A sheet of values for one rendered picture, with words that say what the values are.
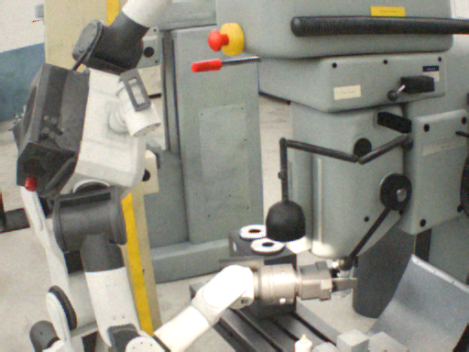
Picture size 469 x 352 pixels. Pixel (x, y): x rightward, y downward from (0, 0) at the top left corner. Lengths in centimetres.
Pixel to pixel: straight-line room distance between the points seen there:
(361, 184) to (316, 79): 23
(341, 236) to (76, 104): 59
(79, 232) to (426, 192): 70
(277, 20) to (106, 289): 61
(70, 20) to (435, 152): 189
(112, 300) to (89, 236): 13
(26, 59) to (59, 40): 732
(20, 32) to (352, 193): 910
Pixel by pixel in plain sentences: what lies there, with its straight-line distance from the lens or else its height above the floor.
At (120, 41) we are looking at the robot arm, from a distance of 142.
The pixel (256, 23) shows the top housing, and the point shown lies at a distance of 103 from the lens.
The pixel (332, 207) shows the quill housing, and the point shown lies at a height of 144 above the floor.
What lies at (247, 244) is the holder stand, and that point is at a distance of 176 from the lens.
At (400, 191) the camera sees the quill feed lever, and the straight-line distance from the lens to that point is 120.
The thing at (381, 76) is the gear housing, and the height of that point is 169.
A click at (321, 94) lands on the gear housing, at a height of 166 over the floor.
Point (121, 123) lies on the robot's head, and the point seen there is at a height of 159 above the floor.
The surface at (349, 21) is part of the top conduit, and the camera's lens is 102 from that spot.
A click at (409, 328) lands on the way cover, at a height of 96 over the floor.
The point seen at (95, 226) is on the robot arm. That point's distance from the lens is 122.
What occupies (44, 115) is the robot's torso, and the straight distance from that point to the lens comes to 127.
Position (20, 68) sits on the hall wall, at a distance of 1006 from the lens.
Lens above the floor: 188
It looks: 18 degrees down
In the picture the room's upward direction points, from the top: 3 degrees counter-clockwise
